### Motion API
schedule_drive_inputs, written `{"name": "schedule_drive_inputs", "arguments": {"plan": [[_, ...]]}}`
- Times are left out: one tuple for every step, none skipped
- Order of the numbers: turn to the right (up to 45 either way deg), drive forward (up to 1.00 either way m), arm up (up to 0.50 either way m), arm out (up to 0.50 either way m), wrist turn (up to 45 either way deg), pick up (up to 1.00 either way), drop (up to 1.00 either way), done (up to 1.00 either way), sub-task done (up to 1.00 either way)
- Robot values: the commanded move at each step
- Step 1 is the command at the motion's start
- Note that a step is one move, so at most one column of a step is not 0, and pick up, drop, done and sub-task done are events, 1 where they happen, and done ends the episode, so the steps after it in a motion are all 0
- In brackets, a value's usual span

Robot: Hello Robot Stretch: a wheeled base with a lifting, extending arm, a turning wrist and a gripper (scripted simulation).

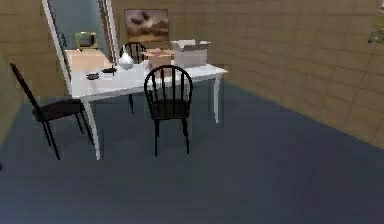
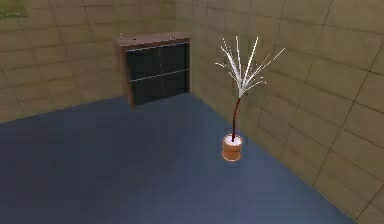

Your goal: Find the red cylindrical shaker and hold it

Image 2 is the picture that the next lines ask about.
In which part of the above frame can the white house plant orange pot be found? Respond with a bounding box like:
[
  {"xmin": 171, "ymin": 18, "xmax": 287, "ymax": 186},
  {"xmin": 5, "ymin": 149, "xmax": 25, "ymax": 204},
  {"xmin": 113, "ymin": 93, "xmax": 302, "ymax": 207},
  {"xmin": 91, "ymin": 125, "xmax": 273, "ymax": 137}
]
[{"xmin": 214, "ymin": 35, "xmax": 287, "ymax": 163}]

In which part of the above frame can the brown cabinet with black doors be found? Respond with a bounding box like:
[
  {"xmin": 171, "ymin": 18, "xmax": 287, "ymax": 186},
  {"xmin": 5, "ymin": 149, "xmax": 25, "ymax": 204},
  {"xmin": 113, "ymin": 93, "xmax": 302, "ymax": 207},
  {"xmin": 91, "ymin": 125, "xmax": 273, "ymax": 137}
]
[{"xmin": 113, "ymin": 31, "xmax": 193, "ymax": 110}]

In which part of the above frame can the green framed wall picture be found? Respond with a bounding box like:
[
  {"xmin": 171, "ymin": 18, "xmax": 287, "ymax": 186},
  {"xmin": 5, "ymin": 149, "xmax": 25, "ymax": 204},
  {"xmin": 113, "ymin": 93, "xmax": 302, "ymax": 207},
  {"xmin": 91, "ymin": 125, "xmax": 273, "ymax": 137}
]
[{"xmin": 0, "ymin": 0, "xmax": 30, "ymax": 20}]

